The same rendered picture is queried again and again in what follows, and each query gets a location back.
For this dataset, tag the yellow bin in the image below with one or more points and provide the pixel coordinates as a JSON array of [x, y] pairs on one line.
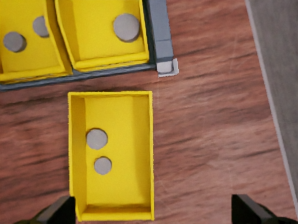
[[42, 56], [127, 191], [87, 29]]

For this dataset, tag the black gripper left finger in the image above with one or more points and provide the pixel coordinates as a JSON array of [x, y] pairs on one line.
[[62, 211]]

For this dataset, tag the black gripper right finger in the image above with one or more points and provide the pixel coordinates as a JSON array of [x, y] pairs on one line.
[[247, 211]]

